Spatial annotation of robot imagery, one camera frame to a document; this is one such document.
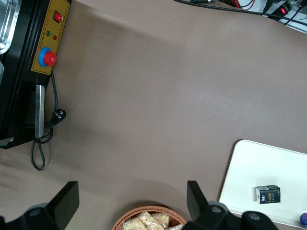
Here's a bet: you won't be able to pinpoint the purple lid yogurt cup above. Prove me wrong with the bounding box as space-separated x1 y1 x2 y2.
299 210 307 228

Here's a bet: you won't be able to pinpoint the black machine with yellow panel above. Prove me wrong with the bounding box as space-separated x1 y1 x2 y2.
0 0 72 150

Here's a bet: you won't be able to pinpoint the clear bagged tan snack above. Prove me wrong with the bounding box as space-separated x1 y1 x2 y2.
151 213 170 228
122 210 156 230

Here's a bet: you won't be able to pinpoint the black power cable with plug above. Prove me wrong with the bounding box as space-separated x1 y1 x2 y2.
30 71 67 171

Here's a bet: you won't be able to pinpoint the steel pan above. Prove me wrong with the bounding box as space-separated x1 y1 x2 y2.
0 0 22 56

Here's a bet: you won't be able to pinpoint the round wicker basket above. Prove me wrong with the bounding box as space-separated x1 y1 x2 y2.
112 205 188 230

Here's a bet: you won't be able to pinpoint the small black tissue pack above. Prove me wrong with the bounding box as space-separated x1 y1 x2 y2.
255 184 281 205

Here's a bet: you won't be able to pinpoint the red wires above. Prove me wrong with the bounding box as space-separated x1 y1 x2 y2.
225 0 255 11

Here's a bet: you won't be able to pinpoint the power strip with red light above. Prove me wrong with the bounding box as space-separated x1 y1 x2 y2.
262 0 307 32

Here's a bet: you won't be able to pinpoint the red emergency stop button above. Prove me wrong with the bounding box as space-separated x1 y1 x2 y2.
38 47 58 67

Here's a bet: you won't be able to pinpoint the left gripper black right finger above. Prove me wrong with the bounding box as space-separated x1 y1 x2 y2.
183 180 279 230

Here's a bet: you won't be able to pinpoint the beige plastic tray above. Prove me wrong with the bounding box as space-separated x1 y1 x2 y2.
218 139 307 229

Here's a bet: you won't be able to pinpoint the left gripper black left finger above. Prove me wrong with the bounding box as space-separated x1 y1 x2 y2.
0 181 80 230

